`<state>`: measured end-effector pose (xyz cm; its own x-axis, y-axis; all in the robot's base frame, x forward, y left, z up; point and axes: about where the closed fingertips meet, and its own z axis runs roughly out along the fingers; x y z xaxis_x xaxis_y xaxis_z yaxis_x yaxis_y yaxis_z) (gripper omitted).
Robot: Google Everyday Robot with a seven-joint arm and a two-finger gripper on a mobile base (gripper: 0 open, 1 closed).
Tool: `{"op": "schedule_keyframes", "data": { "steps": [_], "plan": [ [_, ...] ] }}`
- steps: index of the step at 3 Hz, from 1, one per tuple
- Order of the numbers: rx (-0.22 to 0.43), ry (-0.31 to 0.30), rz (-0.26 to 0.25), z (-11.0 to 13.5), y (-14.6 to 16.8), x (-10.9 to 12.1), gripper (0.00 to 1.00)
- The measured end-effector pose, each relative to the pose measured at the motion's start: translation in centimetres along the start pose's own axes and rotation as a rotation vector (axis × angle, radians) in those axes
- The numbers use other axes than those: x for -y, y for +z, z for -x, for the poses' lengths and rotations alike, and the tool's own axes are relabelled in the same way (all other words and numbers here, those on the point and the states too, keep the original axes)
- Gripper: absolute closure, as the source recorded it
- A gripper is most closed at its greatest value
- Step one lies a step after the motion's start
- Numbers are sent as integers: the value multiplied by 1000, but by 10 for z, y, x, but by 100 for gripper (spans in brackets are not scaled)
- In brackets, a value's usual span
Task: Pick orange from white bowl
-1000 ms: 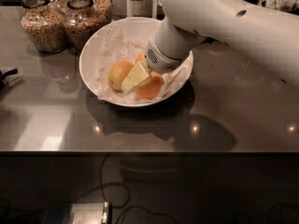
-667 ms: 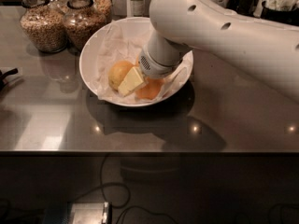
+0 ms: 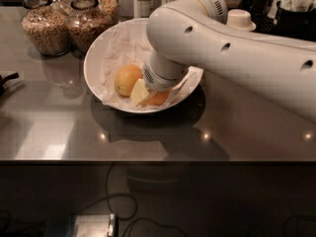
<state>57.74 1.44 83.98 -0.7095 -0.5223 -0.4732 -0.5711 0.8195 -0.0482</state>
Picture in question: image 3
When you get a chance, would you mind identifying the white bowl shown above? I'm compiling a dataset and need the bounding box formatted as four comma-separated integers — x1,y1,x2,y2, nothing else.
83,17,205,115

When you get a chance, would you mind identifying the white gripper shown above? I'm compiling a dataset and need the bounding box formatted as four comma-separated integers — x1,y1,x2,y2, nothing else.
130,50,189,106

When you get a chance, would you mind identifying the black container with napkins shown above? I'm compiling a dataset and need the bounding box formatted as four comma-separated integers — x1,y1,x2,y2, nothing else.
271,0,316,41

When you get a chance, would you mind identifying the left glass grain jar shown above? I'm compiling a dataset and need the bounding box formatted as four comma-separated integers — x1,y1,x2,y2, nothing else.
21,0,71,56

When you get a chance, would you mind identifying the white cup on small stack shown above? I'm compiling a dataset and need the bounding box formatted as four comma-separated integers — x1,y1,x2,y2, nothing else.
226,9,256,32

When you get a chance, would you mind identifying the metal box under table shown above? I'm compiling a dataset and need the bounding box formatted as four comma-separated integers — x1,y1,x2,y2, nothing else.
71,213,118,237

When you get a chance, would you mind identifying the back glass grain jar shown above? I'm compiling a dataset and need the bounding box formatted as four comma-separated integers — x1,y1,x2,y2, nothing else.
98,0,119,25

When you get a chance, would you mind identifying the glass grain jar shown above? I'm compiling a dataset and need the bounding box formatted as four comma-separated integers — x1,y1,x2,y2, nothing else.
65,0,113,53
21,0,71,56
98,0,119,25

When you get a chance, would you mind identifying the white crumpled paper liner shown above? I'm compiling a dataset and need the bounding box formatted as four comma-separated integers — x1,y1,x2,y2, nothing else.
96,20,203,114

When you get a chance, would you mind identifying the orange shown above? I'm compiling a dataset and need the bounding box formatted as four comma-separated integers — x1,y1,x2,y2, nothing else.
144,91,170,106
114,64,142,97

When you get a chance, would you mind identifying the black rubber mat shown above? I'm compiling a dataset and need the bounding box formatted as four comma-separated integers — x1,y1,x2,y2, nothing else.
252,15,274,34

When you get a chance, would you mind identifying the middle glass grain jar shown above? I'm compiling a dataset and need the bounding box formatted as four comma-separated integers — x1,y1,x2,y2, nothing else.
65,0,113,53

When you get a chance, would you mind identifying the black handle at left edge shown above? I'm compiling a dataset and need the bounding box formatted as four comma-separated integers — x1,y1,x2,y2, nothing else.
0,72,20,96

